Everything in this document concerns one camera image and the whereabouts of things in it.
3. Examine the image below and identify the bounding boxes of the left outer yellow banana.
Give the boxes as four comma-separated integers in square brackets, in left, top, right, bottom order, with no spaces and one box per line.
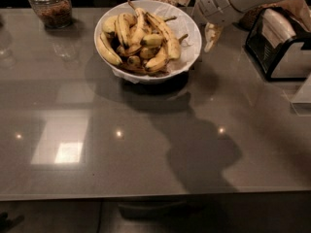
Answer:
[96,33,122,66]

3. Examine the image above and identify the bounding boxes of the white bowl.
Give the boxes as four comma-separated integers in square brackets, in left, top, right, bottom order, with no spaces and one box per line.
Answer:
[94,0,202,84]

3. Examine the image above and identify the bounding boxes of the small centre yellow banana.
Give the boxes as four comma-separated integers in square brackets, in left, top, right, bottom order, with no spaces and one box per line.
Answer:
[140,34,163,47]

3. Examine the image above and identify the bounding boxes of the white packets in basket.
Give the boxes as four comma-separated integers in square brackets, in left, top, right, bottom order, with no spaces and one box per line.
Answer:
[261,9,295,49]

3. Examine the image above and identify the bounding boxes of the upper left yellow banana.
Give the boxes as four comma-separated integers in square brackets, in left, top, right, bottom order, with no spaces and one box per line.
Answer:
[102,13,137,39]

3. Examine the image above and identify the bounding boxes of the left glass jar with cereal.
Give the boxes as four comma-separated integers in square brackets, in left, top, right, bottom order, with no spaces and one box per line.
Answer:
[28,0,72,28]

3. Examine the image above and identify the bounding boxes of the glass jar with cereal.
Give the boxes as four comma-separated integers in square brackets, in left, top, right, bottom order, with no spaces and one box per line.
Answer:
[28,0,72,28]
[238,5,267,30]

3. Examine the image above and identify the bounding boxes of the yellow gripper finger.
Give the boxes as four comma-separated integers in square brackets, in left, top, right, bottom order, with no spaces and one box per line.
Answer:
[204,22,224,52]

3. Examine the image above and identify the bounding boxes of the front right yellow banana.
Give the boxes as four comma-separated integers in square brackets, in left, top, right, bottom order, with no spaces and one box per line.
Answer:
[144,47,168,73]

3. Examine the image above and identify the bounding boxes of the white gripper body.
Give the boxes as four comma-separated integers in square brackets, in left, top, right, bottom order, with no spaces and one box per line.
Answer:
[195,0,242,26]

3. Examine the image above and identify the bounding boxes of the tall centre yellow banana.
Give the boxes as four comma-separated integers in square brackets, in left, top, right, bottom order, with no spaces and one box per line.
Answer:
[127,0,146,45]

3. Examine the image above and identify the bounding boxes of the black wire basket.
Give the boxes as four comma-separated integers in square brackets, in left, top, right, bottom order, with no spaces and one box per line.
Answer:
[245,8,311,82]

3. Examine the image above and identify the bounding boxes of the long right yellow banana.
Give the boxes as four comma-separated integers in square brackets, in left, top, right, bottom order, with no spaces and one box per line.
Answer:
[146,13,182,60]

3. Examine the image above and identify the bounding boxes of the right glass jar with cereal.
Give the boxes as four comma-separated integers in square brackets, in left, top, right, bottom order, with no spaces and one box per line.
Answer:
[238,5,267,30]

